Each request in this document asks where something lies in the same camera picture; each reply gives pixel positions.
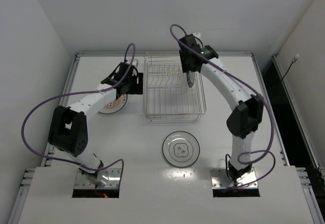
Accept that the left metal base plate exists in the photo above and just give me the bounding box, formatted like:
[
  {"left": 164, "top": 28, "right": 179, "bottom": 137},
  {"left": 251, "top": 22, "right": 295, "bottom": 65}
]
[{"left": 74, "top": 168, "right": 121, "bottom": 190}]

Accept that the orange patterned plate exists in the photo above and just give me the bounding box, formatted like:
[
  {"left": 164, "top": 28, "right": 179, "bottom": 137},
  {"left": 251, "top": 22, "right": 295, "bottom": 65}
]
[{"left": 99, "top": 94, "right": 128, "bottom": 114}]

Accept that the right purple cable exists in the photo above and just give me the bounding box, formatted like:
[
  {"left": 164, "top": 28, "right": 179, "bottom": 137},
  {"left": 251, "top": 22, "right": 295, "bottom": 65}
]
[{"left": 169, "top": 24, "right": 276, "bottom": 193}]

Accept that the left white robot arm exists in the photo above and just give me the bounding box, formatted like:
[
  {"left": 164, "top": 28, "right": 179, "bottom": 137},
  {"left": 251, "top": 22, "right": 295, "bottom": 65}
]
[{"left": 48, "top": 61, "right": 144, "bottom": 185}]

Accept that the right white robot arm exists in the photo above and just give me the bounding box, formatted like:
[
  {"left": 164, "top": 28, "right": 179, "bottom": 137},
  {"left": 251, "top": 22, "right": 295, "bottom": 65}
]
[{"left": 179, "top": 34, "right": 263, "bottom": 182}]

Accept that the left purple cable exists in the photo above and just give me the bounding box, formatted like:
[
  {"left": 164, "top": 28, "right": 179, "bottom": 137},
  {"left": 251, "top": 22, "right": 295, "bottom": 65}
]
[{"left": 21, "top": 43, "right": 137, "bottom": 172}]

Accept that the wire dish rack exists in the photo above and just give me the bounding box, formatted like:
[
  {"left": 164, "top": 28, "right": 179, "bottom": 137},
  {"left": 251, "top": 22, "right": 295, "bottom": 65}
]
[{"left": 143, "top": 53, "right": 207, "bottom": 122}]

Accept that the green rimmed plate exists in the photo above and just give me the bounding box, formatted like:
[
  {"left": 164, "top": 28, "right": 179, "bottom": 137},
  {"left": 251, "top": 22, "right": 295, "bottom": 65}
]
[{"left": 186, "top": 71, "right": 197, "bottom": 88}]

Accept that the white plate with flower emblem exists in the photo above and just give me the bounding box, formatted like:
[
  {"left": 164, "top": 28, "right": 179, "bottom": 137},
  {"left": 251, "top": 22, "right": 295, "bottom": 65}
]
[{"left": 162, "top": 131, "right": 201, "bottom": 168}]

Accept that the metal base plate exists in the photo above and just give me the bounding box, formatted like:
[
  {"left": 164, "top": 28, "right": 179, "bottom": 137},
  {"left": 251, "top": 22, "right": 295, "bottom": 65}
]
[
  {"left": 210, "top": 168, "right": 258, "bottom": 189},
  {"left": 74, "top": 168, "right": 121, "bottom": 190}
]

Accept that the purple cable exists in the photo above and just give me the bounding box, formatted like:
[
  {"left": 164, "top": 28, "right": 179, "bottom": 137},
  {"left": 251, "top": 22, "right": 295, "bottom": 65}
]
[
  {"left": 21, "top": 43, "right": 137, "bottom": 172},
  {"left": 169, "top": 24, "right": 276, "bottom": 193}
]

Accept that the grey usb cable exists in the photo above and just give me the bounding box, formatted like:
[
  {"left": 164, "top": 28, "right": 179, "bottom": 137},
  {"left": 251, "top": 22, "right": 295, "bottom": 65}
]
[{"left": 280, "top": 54, "right": 300, "bottom": 82}]

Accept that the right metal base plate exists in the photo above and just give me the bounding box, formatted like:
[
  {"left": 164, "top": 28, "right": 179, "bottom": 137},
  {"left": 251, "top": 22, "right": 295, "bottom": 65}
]
[{"left": 210, "top": 168, "right": 258, "bottom": 189}]

